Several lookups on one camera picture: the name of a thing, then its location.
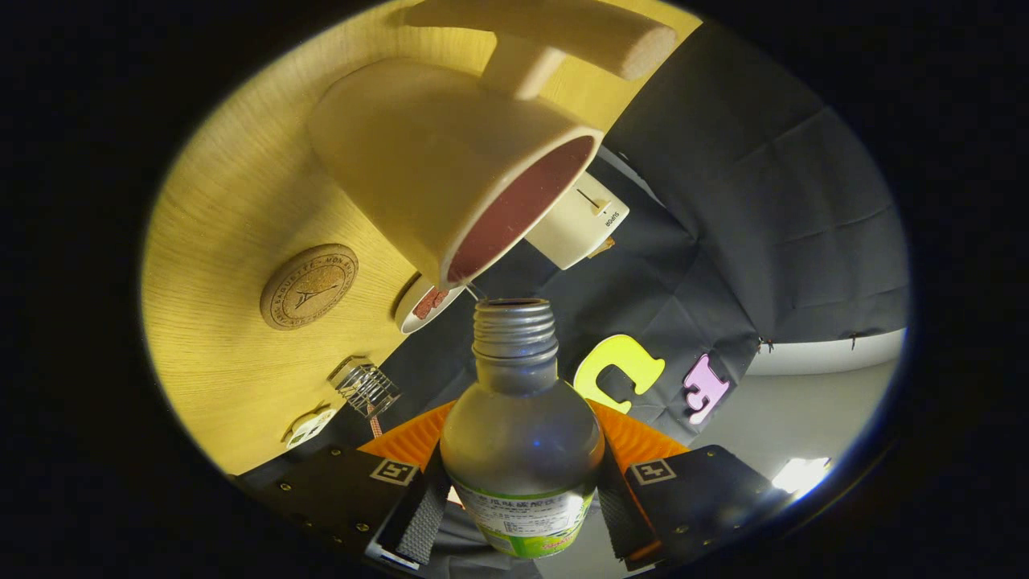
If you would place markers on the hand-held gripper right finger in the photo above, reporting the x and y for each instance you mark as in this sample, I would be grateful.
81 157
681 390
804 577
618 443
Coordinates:
699 498

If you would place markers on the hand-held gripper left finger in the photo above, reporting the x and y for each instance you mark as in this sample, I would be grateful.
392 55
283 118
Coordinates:
338 494

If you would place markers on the silver juice bottle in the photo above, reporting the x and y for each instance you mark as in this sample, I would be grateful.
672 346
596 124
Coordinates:
522 442

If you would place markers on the round cork coaster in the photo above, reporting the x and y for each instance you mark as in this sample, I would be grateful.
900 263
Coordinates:
309 287

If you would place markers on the white divided grain dish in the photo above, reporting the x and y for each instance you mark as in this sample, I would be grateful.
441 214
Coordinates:
309 426

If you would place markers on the pink straw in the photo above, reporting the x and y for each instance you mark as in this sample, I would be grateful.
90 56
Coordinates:
374 422

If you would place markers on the small white plate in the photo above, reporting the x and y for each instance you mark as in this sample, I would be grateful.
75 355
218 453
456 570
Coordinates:
418 310

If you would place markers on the toast slice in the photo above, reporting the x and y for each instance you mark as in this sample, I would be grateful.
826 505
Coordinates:
601 248

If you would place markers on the wooden table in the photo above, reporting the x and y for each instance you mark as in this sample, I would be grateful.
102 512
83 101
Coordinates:
217 241

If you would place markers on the white toaster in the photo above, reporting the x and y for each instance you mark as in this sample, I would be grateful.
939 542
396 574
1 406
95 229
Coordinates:
575 225

